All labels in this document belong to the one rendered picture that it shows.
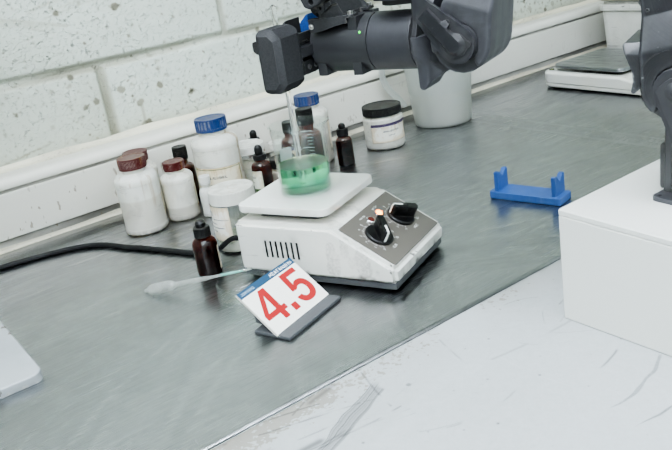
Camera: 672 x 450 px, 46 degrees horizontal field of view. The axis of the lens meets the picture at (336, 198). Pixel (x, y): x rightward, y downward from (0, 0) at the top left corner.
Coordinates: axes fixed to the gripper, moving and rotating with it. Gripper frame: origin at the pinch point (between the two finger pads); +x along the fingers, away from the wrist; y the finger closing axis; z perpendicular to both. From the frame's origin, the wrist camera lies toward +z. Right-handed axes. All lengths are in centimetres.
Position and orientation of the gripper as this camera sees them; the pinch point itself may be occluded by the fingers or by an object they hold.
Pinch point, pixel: (280, 45)
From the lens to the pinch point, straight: 86.1
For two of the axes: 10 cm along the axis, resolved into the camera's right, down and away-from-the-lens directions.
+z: -1.4, -9.3, -3.3
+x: -8.5, -0.6, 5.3
